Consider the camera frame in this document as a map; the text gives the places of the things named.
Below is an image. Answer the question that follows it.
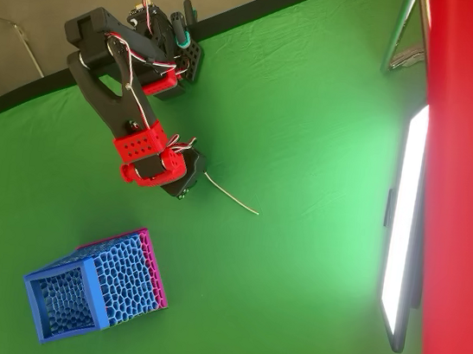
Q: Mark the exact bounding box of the red white servo cable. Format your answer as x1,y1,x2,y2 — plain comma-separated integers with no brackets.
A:
164,132,198,158

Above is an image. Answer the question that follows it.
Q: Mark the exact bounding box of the blue and pink lattice box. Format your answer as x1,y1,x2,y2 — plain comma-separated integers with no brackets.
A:
15,212,179,354

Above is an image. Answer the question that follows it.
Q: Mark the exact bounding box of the black clamp with teal handle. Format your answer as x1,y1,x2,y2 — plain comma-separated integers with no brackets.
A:
165,0,199,50

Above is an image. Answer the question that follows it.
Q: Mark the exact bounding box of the thin white stick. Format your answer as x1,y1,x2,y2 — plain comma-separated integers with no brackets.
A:
198,171,265,216

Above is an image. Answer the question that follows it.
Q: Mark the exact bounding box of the green cloth with black border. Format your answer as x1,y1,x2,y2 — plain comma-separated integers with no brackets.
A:
0,0,473,354

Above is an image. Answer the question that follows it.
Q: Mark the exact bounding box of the thin grey metal rod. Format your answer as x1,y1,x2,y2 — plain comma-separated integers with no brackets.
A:
0,15,53,80

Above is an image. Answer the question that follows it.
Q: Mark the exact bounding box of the bright rectangular light panel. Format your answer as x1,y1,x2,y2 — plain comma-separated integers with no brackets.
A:
366,100,447,354

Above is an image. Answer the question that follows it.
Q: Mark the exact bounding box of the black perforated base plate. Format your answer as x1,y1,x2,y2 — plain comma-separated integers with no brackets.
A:
174,38,205,87

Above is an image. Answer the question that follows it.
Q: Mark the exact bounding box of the chrome metal stand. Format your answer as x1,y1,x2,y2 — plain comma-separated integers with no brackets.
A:
379,0,436,81

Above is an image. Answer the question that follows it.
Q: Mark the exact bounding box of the large red blurred object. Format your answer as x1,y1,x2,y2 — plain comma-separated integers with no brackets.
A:
377,0,473,354

